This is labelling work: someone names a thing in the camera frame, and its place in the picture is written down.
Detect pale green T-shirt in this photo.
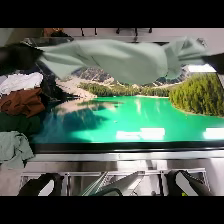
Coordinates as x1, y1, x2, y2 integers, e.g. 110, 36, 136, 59
35, 36, 210, 86

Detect brown garment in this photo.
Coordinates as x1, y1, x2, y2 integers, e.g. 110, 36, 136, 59
0, 87, 46, 118

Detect dark green garment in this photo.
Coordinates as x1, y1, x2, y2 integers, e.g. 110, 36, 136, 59
0, 111, 43, 137

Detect white garment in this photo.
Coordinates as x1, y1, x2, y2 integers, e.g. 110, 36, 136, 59
0, 72, 45, 97

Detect pale green garment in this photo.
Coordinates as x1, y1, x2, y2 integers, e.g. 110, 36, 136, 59
0, 130, 36, 170

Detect silver frame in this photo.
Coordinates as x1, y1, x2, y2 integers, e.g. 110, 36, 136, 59
19, 150, 224, 197

